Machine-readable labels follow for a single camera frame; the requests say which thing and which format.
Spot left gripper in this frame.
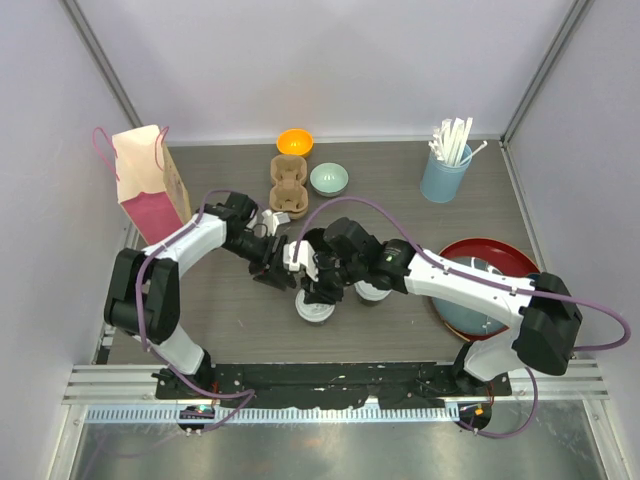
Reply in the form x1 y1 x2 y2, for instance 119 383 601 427
223 231 296 290

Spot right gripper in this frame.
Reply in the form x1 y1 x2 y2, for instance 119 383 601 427
301 253 365 304

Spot white cup lid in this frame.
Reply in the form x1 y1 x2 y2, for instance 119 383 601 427
295 290 335 321
354 281 391 300

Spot pink paper gift bag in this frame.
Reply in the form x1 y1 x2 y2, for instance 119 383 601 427
92 125 192 244

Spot black paper coffee cup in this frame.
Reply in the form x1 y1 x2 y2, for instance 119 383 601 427
305 319 327 327

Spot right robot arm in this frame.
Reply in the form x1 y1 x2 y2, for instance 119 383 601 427
284 217 582 395

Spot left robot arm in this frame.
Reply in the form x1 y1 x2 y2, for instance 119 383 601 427
104 191 296 399

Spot cardboard cup carrier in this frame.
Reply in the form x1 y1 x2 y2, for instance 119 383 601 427
269 154 309 220

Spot light green bowl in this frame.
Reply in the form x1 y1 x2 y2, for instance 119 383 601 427
309 162 349 198

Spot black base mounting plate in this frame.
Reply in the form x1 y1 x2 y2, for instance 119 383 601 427
152 362 512 410

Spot blue plate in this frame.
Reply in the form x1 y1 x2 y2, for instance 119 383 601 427
432 256 506 339

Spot orange bowl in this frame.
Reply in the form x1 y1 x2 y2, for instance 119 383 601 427
276 128 314 158

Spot blue straw holder cup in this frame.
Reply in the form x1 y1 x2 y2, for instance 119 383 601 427
420 152 471 203

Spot red round tray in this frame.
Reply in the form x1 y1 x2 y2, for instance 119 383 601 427
439 238 540 341

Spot white wrapped straws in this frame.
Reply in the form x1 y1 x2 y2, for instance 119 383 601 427
428 117 488 167

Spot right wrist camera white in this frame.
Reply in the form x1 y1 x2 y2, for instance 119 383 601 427
283 240 319 282

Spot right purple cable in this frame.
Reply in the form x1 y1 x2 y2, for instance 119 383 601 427
292 195 632 441

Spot purple cable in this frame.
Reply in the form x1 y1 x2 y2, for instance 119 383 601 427
135 188 271 434
292 195 632 441

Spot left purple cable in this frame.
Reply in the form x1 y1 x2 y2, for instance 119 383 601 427
135 188 271 434

